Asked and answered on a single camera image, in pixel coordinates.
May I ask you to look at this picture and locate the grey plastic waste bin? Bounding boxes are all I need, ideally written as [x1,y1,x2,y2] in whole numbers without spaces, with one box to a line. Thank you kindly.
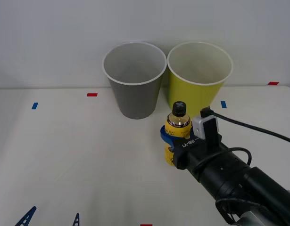
[102,41,168,120]

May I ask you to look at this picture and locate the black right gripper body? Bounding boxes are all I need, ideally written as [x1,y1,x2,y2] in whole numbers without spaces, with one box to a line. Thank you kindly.
[172,132,231,171]

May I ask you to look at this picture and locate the yellow label plastic bottle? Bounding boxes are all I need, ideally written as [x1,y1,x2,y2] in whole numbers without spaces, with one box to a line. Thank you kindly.
[164,101,192,167]

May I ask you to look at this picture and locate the yellow-green plastic waste bin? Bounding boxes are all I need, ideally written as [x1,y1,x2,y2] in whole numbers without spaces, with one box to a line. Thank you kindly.
[166,41,234,120]

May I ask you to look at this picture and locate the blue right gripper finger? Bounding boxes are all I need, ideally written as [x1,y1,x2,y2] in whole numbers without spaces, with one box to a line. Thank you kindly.
[159,125,179,152]

